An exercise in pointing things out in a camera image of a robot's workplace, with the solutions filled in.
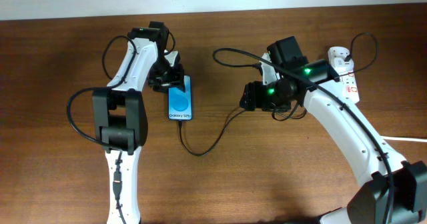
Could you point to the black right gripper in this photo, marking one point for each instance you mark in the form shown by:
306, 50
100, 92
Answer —
254, 92

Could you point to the blue Galaxy smartphone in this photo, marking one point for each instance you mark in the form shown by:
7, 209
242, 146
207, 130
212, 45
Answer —
180, 102

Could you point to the white charger plug adapter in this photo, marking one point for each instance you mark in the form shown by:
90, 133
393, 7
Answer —
340, 65

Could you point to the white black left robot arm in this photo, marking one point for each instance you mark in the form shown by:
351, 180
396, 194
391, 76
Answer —
120, 117

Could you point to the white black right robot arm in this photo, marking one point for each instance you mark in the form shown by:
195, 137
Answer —
392, 190

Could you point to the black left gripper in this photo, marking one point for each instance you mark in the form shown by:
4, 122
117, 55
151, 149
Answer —
176, 79

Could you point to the white power strip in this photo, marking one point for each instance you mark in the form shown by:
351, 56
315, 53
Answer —
350, 89

